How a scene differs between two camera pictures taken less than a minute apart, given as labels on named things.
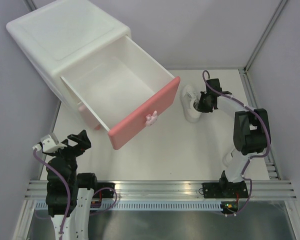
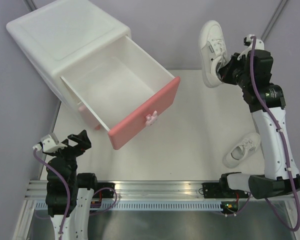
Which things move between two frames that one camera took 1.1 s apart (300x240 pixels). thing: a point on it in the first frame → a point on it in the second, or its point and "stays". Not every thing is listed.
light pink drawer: (90, 116) stays
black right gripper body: (203, 105) → (235, 73)
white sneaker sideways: (189, 94) → (213, 51)
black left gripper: (83, 141) stays
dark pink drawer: (125, 88) stays
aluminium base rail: (170, 190) stays
